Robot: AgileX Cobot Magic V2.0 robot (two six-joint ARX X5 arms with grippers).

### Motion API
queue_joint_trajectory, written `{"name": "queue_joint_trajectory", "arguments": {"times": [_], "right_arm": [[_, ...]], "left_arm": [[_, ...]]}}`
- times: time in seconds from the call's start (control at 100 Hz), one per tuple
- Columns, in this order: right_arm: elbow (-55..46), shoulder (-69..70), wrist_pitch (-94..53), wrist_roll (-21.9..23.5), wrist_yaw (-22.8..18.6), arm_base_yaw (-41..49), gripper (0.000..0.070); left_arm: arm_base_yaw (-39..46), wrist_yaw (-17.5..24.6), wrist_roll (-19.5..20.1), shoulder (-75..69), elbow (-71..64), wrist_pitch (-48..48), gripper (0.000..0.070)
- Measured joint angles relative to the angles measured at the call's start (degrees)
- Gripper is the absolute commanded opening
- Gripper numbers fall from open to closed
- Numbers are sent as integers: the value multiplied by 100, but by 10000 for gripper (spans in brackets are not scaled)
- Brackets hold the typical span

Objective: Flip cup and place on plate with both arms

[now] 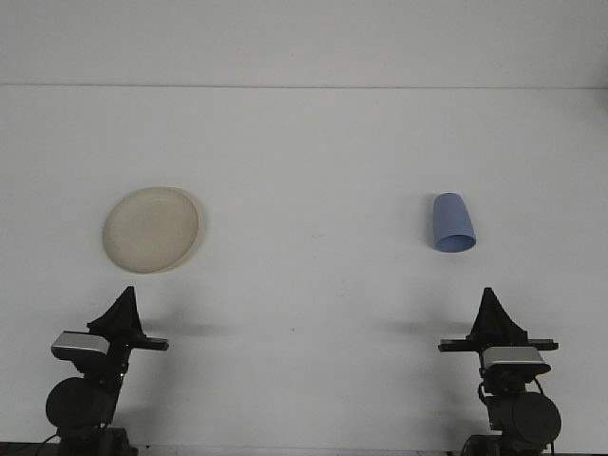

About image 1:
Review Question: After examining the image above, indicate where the pale blue cup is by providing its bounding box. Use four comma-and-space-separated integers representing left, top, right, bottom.
430, 192, 477, 254

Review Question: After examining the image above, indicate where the pale round plate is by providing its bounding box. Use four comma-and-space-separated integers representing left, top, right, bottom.
102, 186, 208, 276

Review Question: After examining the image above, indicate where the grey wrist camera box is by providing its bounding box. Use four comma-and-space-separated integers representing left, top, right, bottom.
50, 332, 110, 361
481, 346, 553, 377

